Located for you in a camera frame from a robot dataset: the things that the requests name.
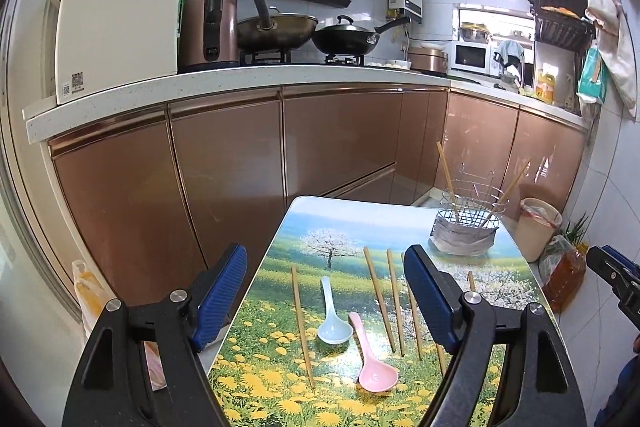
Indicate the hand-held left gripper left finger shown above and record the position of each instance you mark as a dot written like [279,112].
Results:
[222,302]

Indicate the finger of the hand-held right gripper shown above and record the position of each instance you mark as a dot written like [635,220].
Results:
[607,264]

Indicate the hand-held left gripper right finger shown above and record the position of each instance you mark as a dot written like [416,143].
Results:
[429,302]

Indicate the pink ceramic spoon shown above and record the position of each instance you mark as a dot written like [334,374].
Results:
[376,374]

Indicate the light blue ceramic spoon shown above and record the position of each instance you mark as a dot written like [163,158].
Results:
[334,329]

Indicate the amber oil bottle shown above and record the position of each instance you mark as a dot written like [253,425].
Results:
[565,279]

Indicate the green onions in bag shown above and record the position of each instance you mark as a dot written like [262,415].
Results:
[570,237]

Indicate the beige trash bin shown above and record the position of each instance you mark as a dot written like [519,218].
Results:
[535,232]

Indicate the copper kitchen base cabinet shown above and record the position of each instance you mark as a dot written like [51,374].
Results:
[225,182]

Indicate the orange plastic bag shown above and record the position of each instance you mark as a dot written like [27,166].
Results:
[92,292]

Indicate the teal package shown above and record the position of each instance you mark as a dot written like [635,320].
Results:
[592,79]

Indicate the yellow cooking oil bottle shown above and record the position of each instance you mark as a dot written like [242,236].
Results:
[545,87]

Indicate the white kitchen countertop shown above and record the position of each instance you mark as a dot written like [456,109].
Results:
[150,99]

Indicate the white hanging plastic bag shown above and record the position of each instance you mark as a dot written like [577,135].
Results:
[615,37]

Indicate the light blue cloth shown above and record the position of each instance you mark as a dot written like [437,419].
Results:
[510,51]

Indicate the copper rice cooker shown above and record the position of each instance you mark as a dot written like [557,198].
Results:
[427,59]

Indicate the white microwave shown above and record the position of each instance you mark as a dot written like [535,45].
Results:
[470,57]

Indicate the gas stove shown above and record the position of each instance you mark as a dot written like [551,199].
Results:
[280,57]

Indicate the kitchen window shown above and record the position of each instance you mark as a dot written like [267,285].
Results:
[495,24]

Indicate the black frying pan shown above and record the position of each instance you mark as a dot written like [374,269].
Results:
[345,39]

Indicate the metal wok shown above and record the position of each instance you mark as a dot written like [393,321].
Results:
[280,29]

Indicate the brown electric kettle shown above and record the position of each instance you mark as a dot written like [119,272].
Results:
[210,22]

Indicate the white countertop appliance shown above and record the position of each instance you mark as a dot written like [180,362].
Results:
[115,22]

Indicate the black wall rack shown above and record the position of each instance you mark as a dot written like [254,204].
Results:
[560,22]

